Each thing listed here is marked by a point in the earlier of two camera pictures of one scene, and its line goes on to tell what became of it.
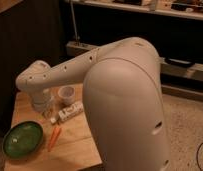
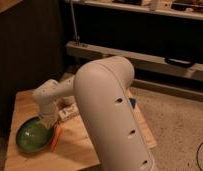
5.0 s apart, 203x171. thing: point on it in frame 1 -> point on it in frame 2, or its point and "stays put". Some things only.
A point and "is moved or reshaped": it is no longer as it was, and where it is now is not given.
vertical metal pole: x=74 y=20 stays put
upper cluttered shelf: x=194 y=9 stays put
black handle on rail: x=178 y=62 stays put
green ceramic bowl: x=23 y=140 is moved or reshaped
